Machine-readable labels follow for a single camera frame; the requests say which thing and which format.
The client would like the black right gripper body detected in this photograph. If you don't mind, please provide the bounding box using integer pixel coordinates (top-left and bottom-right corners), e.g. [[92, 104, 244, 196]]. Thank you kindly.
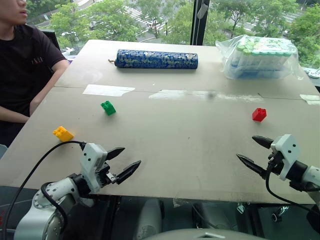
[[266, 151, 285, 176]]

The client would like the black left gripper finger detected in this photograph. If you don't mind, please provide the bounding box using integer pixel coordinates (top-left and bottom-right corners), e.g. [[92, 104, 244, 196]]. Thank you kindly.
[[105, 147, 126, 161], [115, 160, 142, 185]]

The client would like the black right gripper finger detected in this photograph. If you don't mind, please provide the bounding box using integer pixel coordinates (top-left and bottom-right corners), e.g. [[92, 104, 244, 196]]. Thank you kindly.
[[251, 135, 275, 150], [235, 153, 268, 180]]

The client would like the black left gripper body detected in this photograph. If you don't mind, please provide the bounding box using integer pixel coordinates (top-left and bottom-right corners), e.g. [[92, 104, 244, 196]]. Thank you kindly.
[[98, 161, 118, 188]]

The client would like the red toy brick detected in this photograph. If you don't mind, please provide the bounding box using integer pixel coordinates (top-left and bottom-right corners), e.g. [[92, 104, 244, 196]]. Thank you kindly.
[[251, 107, 267, 123]]

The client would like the green toy brick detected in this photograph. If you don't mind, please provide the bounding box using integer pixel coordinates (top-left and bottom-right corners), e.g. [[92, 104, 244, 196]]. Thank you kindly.
[[100, 100, 117, 116]]

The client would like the yellow toy brick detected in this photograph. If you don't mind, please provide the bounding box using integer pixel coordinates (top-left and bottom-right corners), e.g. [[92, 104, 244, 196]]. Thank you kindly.
[[52, 125, 75, 143]]

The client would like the white tape strip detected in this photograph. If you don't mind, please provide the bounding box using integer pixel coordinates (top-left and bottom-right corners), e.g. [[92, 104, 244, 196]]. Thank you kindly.
[[82, 84, 136, 98]]

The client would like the clear plastic bag of packs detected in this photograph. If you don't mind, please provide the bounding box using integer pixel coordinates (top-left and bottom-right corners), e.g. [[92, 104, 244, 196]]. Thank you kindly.
[[215, 34, 305, 81]]

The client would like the silver robot body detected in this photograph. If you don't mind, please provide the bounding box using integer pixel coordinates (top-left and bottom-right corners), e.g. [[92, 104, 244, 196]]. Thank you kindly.
[[147, 227, 271, 240]]

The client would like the blue patterned roll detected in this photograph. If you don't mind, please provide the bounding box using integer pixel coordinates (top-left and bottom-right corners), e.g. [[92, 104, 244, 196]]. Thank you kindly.
[[107, 49, 199, 70]]

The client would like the person in black t-shirt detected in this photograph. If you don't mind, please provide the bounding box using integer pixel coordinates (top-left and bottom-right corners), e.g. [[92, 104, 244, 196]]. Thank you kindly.
[[0, 0, 70, 148]]

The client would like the black chair back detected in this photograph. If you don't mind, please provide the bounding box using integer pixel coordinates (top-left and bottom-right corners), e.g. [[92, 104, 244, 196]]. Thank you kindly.
[[39, 30, 62, 52]]

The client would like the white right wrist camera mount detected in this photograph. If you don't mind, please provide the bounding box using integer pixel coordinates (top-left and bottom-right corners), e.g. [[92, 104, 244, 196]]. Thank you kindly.
[[270, 134, 301, 181]]

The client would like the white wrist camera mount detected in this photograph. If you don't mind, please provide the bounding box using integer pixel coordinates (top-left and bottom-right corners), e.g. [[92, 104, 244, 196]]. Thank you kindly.
[[79, 142, 108, 194], [270, 134, 301, 181]]

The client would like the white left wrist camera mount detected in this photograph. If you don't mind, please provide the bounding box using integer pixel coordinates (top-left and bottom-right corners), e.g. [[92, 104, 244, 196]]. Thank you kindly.
[[79, 142, 108, 194]]

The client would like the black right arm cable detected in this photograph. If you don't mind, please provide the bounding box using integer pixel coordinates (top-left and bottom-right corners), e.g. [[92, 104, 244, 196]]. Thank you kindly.
[[265, 152, 320, 213]]

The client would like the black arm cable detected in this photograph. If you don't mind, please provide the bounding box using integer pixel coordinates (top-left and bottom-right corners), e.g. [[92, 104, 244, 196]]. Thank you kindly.
[[265, 152, 320, 213], [1, 140, 87, 240]]

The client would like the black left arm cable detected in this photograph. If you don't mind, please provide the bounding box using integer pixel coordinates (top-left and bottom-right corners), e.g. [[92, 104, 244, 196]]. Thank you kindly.
[[1, 140, 87, 240]]

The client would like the black window frame post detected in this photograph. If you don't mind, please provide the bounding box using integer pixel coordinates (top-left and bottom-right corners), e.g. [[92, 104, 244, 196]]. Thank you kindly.
[[190, 0, 210, 47]]

